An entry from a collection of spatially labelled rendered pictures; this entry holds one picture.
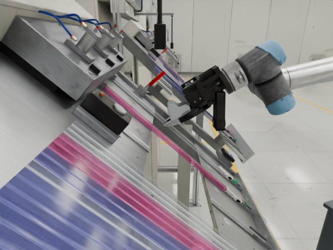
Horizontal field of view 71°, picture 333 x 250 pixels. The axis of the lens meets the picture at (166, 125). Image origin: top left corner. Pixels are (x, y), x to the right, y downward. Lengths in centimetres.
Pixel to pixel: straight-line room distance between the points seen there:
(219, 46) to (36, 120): 809
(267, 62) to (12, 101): 55
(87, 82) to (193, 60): 786
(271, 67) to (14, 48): 55
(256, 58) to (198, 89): 16
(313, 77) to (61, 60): 70
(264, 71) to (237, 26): 781
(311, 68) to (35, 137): 76
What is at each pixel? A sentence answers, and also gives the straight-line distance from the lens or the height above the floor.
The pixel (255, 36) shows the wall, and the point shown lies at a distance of 863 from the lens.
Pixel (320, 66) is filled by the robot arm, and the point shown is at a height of 110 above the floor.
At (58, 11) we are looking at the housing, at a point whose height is 122.
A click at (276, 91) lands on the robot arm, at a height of 105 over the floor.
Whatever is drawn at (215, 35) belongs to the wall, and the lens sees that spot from 828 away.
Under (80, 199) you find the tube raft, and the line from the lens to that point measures 26.
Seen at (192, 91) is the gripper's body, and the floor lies 105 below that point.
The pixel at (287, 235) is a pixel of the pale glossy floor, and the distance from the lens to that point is 182.
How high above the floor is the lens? 118
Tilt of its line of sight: 20 degrees down
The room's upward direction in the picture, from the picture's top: straight up
